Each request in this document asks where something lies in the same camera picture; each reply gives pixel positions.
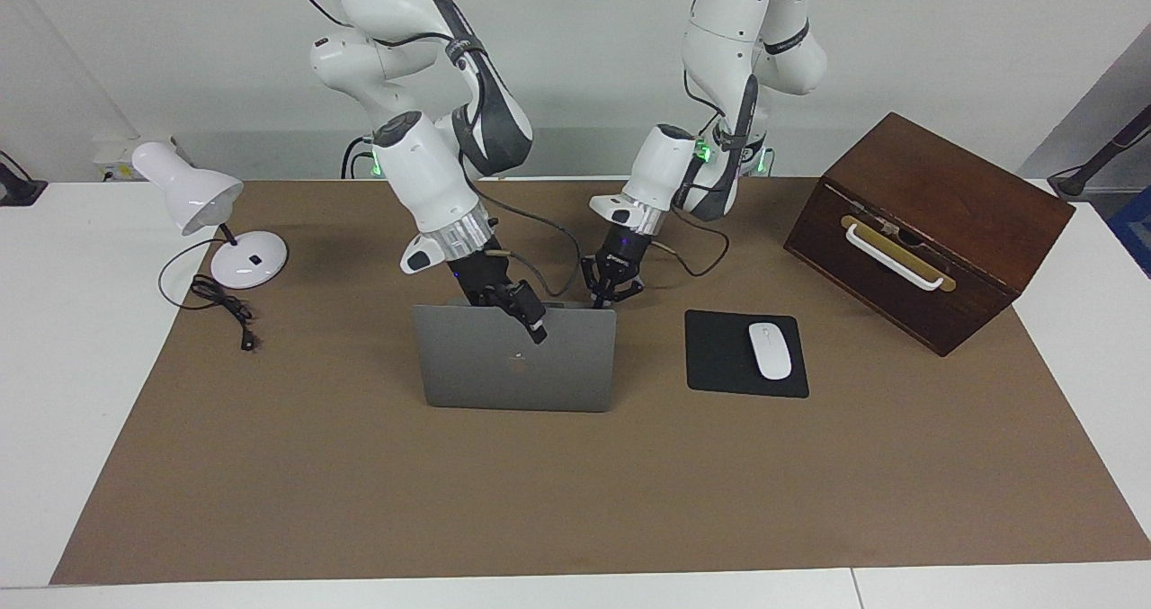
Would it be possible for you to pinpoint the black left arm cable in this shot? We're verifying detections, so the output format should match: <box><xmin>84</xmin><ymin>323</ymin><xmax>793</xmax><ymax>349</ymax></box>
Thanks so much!
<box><xmin>652</xmin><ymin>204</ymin><xmax>729</xmax><ymax>277</ymax></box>

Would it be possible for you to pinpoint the brown table mat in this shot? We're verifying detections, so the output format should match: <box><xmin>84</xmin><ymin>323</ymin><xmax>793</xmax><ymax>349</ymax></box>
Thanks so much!
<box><xmin>49</xmin><ymin>177</ymin><xmax>1151</xmax><ymax>586</ymax></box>

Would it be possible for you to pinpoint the black tripod leg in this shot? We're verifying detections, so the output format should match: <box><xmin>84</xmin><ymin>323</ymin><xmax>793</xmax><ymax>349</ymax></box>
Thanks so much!
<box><xmin>1048</xmin><ymin>103</ymin><xmax>1151</xmax><ymax>201</ymax></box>

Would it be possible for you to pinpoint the dark wooden box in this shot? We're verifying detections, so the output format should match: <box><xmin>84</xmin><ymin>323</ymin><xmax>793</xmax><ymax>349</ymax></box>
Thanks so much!
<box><xmin>783</xmin><ymin>112</ymin><xmax>1076</xmax><ymax>358</ymax></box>

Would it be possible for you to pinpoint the black lamp power cord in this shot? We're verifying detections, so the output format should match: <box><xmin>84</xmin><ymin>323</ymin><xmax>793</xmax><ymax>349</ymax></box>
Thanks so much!
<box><xmin>158</xmin><ymin>236</ymin><xmax>260</xmax><ymax>353</ymax></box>

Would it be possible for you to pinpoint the white box handle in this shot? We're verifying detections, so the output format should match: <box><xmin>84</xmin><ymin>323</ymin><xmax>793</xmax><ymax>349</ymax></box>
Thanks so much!
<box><xmin>845</xmin><ymin>223</ymin><xmax>945</xmax><ymax>291</ymax></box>

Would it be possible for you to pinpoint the black stand base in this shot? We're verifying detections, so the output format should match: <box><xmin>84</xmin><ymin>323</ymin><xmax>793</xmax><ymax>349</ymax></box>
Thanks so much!
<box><xmin>0</xmin><ymin>150</ymin><xmax>48</xmax><ymax>207</ymax></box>

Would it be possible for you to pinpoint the black mouse pad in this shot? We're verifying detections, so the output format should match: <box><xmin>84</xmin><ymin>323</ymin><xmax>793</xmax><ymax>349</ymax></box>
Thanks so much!
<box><xmin>684</xmin><ymin>310</ymin><xmax>810</xmax><ymax>399</ymax></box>

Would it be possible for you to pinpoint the white wall socket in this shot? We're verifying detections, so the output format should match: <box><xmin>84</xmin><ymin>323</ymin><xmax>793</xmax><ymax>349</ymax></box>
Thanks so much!
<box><xmin>94</xmin><ymin>137</ymin><xmax>194</xmax><ymax>183</ymax></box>

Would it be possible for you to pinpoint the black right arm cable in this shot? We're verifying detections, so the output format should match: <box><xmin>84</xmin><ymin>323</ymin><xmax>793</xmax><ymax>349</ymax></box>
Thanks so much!
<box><xmin>472</xmin><ymin>182</ymin><xmax>585</xmax><ymax>300</ymax></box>

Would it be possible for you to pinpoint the silver grey laptop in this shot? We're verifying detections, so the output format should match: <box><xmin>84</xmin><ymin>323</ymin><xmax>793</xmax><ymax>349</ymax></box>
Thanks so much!
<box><xmin>412</xmin><ymin>301</ymin><xmax>619</xmax><ymax>413</ymax></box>

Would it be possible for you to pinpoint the white computer mouse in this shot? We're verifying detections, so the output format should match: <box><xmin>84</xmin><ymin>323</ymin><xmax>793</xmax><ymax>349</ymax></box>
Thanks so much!
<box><xmin>748</xmin><ymin>322</ymin><xmax>793</xmax><ymax>381</ymax></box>

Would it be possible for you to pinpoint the blue crate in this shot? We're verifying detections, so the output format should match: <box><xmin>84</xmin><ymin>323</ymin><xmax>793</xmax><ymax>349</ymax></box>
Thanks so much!
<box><xmin>1108</xmin><ymin>186</ymin><xmax>1151</xmax><ymax>277</ymax></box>

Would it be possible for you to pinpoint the brass handle plate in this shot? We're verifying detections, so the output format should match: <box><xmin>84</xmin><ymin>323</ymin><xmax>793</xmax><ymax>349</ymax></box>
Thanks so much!
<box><xmin>840</xmin><ymin>215</ymin><xmax>958</xmax><ymax>293</ymax></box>

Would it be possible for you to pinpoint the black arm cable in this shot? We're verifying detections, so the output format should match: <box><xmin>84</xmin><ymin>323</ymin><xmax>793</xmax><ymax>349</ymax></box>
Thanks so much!
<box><xmin>652</xmin><ymin>204</ymin><xmax>729</xmax><ymax>277</ymax></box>
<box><xmin>472</xmin><ymin>182</ymin><xmax>585</xmax><ymax>300</ymax></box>

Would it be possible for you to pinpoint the white desk lamp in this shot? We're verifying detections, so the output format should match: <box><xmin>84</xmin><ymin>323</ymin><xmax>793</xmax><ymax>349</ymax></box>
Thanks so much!
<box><xmin>131</xmin><ymin>141</ymin><xmax>290</xmax><ymax>291</ymax></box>

